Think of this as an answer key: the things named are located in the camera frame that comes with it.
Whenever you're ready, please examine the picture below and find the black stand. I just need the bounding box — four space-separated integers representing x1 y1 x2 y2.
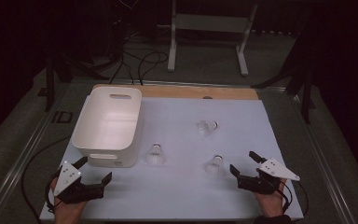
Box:
251 29 317 124
44 50 110 113

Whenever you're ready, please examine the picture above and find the person's right hand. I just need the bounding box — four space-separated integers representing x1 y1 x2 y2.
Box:
254 178 289 218

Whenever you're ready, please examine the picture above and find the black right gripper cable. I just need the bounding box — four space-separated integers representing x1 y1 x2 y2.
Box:
273 179 310 218

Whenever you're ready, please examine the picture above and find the looped black floor cable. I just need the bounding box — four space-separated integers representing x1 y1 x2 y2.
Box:
137 50 170 86

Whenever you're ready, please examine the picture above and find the long black floor cable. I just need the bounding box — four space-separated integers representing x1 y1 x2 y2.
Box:
21 134 73 224

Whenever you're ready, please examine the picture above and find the white metal stand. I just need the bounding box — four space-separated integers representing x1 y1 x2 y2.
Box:
158 0 259 77

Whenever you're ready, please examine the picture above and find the black floor socket plate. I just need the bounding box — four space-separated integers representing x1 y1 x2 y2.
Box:
51 110 75 125

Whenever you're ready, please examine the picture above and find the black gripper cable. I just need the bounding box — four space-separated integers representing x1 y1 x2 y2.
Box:
44 169 63 215
273 179 310 218

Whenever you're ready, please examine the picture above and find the person's left hand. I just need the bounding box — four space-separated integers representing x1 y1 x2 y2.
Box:
49 177 89 224

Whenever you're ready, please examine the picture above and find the white table mat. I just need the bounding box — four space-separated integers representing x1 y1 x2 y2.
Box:
39 95 305 222

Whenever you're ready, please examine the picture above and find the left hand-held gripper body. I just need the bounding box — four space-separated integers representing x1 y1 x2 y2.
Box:
53 161 105 205

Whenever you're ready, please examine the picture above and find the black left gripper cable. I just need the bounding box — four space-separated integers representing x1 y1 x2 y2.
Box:
44 169 63 215

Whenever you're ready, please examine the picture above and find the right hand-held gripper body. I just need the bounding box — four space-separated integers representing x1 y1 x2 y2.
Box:
238 157 301 196

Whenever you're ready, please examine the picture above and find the wooden table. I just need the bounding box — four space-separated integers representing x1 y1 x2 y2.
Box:
92 83 259 101

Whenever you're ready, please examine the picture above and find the white shuttlecock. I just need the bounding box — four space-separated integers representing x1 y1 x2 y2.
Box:
197 119 220 137
145 142 166 166
203 154 225 175

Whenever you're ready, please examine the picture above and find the white plastic bin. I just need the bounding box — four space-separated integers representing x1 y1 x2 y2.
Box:
71 86 144 169

